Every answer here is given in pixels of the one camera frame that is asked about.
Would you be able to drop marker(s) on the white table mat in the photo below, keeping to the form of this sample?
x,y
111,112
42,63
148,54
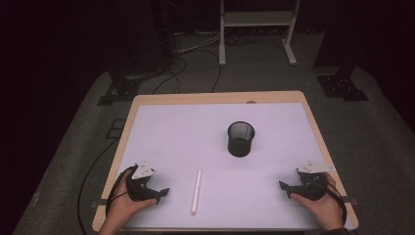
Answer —
x,y
208,137

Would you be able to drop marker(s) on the black mesh pen holder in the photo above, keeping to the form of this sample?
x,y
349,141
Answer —
x,y
240,143

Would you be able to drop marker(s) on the white pen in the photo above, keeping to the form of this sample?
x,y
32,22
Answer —
x,y
196,192

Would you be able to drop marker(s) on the black stand base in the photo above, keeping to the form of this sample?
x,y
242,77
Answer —
x,y
342,86
122,88

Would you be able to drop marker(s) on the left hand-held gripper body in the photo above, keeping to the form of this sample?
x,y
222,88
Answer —
x,y
138,191

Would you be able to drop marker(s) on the white metal stand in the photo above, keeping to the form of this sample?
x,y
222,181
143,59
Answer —
x,y
257,19

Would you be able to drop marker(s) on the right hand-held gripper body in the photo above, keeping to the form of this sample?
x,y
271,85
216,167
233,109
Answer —
x,y
311,187

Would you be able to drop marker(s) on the person's right hand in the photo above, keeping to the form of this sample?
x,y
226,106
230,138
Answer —
x,y
323,209

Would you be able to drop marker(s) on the person's left hand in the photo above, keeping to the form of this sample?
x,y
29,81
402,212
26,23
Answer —
x,y
125,209

